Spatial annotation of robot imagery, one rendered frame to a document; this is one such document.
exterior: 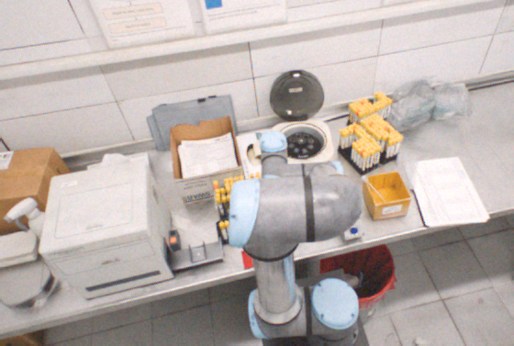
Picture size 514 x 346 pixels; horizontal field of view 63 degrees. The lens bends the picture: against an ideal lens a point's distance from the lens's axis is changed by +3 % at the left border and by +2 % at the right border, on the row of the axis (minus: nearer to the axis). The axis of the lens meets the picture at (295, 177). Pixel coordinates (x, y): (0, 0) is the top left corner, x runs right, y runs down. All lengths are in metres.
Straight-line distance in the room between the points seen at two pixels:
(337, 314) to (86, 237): 0.69
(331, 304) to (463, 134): 1.10
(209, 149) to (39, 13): 0.69
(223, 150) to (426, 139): 0.85
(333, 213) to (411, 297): 1.73
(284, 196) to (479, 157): 1.26
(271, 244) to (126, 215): 0.64
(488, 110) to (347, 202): 1.43
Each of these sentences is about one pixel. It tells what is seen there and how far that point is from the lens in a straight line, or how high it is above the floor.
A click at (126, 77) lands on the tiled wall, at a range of 1.64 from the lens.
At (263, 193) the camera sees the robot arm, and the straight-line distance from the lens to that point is 0.67.
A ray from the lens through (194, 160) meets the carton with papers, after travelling 1.66.
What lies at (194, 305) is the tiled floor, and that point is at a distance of 2.38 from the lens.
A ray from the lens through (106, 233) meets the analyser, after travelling 1.24.
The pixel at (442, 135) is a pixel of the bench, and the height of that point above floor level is 0.87.
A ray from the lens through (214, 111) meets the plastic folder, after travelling 1.71.
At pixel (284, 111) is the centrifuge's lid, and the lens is 1.71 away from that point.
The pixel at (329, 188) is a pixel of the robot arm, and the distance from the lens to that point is 0.68.
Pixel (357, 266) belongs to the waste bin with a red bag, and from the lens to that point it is 2.17.
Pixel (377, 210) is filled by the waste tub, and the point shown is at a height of 0.94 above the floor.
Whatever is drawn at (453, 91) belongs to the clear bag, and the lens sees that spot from 1.91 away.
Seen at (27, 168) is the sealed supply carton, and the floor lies 1.06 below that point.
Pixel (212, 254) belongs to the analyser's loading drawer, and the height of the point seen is 0.92.
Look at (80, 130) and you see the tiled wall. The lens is 1.81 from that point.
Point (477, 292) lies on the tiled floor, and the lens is 2.49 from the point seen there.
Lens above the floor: 2.11
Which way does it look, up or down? 50 degrees down
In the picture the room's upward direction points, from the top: 3 degrees counter-clockwise
